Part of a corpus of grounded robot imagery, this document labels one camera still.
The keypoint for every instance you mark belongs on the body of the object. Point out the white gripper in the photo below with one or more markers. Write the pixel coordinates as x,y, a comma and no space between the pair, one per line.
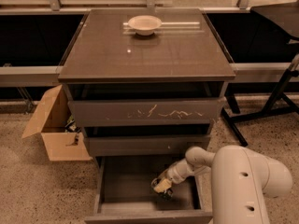
173,174

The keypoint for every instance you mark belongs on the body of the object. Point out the green soda can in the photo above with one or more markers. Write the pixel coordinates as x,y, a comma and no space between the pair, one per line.
166,195

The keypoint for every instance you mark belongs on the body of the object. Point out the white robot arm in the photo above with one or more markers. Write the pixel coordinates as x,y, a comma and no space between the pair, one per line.
240,181

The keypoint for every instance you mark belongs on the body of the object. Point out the open bottom grey drawer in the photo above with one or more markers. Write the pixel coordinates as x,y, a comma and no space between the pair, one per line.
125,196

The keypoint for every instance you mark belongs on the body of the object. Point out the middle grey drawer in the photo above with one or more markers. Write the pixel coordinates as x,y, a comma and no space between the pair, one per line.
144,145

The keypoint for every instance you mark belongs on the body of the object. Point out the top grey drawer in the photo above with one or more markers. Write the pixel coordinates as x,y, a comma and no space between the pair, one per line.
145,112

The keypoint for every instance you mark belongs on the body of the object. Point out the dark grey drawer cabinet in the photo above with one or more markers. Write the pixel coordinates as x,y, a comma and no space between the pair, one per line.
181,60

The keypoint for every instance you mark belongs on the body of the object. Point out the open cardboard box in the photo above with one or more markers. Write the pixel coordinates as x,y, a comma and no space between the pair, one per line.
49,120

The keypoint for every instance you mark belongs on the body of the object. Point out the black rolling stand base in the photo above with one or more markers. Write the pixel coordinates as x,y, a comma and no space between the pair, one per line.
268,110

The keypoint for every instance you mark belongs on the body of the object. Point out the white bowl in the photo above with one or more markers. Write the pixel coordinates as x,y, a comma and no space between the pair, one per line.
144,24

